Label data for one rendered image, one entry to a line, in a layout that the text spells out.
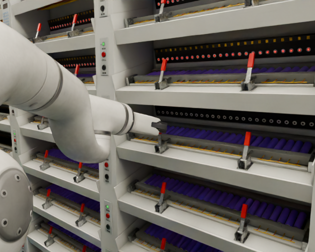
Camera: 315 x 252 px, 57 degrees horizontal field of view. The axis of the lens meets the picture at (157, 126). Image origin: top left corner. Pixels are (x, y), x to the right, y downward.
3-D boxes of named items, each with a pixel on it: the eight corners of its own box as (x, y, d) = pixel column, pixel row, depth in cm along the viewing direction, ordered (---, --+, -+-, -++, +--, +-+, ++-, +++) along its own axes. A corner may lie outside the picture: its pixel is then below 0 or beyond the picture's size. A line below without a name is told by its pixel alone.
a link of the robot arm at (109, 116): (125, 137, 70) (126, 99, 71) (79, 130, 60) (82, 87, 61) (102, 138, 75) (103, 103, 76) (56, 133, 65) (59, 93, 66)
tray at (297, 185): (312, 204, 62) (313, 165, 59) (118, 158, 101) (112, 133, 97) (331, 160, 76) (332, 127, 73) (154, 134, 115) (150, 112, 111)
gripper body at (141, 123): (104, 131, 78) (133, 135, 87) (132, 135, 72) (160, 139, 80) (109, 104, 78) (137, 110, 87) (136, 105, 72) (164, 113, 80)
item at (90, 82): (99, 102, 104) (89, 63, 99) (19, 97, 142) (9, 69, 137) (137, 85, 118) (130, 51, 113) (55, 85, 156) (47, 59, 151)
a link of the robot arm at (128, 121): (99, 132, 76) (108, 133, 78) (123, 136, 70) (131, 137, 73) (104, 100, 76) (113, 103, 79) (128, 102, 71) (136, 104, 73)
